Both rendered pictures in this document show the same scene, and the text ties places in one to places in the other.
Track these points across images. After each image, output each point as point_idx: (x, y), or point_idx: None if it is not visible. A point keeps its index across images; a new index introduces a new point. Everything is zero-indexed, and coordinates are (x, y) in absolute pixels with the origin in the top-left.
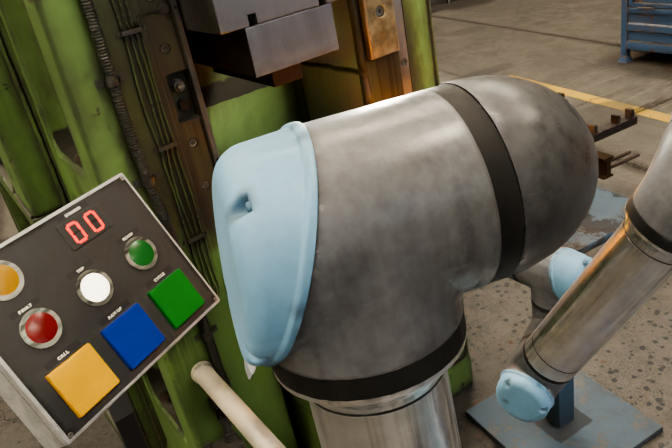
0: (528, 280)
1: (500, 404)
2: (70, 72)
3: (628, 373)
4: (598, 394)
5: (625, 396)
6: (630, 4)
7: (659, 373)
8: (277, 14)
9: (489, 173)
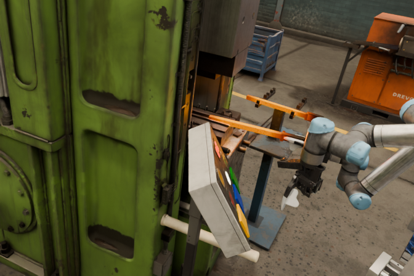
0: (348, 162)
1: (354, 205)
2: (171, 68)
3: (265, 197)
4: (260, 207)
5: (268, 206)
6: None
7: (275, 196)
8: (241, 50)
9: None
